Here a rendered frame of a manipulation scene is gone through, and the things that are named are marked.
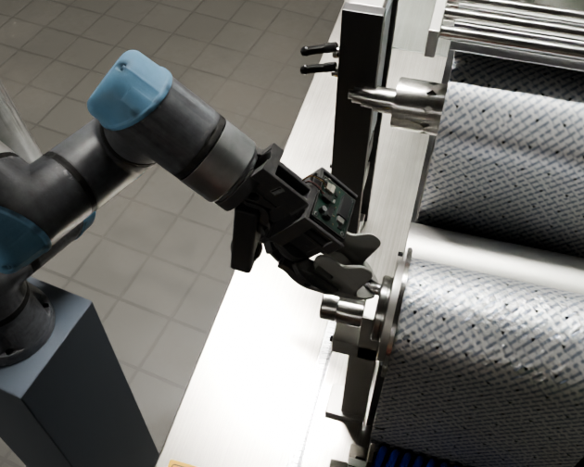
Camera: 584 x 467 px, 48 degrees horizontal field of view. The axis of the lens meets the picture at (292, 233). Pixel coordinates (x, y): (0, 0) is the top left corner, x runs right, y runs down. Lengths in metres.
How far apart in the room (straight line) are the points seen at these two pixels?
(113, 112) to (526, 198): 0.49
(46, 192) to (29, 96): 2.51
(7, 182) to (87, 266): 1.76
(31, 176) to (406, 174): 0.87
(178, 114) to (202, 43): 2.68
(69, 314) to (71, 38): 2.38
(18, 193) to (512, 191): 0.55
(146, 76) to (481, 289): 0.39
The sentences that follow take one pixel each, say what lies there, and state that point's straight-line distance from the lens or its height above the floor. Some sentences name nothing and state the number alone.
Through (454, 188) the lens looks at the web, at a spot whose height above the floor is 1.28.
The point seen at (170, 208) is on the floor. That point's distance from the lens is 2.52.
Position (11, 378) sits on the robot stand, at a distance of 1.18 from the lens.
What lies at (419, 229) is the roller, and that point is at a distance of 0.85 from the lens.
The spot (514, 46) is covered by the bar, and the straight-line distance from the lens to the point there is 0.78.
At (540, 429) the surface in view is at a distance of 0.80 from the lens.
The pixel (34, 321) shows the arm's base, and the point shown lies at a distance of 1.16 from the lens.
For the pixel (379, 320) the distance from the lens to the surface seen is 0.71.
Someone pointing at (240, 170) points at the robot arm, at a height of 1.43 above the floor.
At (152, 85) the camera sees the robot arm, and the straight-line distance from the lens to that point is 0.61.
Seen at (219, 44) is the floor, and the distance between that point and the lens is 3.27.
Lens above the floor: 1.88
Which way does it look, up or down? 51 degrees down
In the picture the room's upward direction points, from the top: straight up
